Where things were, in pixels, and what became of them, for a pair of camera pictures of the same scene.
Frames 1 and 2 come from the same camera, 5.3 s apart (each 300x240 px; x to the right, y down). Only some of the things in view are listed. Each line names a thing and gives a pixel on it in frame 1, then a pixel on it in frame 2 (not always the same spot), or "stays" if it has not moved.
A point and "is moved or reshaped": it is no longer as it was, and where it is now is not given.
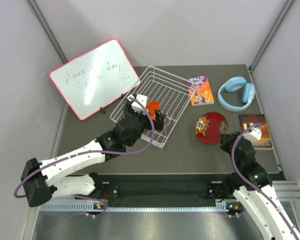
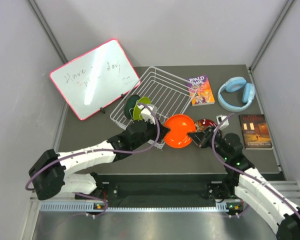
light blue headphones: [234, 84] stays
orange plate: [152, 105] is moved or reshaped
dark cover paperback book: [247, 120] stays
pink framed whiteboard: [90, 81] stays
